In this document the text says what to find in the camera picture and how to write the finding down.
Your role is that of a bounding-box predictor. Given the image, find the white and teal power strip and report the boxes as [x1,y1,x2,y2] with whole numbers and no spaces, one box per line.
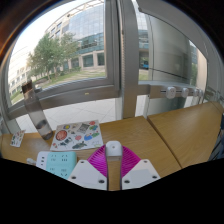
[35,150,78,180]

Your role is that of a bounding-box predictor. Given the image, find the grey window frame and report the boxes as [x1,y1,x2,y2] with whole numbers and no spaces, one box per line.
[0,0,214,134]

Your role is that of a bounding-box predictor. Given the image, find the glass office building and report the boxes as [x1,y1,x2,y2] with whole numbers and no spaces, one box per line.
[46,3,151,71]

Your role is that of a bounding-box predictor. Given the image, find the grey rail with white sockets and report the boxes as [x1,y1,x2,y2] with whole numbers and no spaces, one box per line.
[148,84,205,100]

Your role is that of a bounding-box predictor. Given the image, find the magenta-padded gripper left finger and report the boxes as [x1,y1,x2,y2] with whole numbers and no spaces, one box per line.
[67,144,108,191]

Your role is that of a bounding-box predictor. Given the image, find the green tree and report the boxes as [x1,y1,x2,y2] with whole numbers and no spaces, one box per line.
[28,33,79,81]

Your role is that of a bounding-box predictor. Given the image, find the space-themed sticker sheet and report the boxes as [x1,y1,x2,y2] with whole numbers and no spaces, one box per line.
[49,119,104,152]

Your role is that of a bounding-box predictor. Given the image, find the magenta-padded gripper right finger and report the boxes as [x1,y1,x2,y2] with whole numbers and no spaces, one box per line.
[120,145,161,190]

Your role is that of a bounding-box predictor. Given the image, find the colourful sticker sheet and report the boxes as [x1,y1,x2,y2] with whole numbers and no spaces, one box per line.
[9,129,27,148]

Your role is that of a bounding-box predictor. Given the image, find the small white charger block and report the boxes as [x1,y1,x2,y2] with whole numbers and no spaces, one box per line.
[105,140,123,163]

